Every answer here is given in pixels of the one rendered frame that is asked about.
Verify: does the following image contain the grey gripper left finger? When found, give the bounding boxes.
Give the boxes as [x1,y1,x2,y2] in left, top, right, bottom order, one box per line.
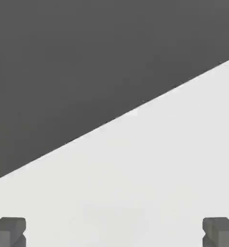
[0,217,27,247]

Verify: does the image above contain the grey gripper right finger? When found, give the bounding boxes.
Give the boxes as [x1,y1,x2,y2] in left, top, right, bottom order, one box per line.
[202,217,229,247]

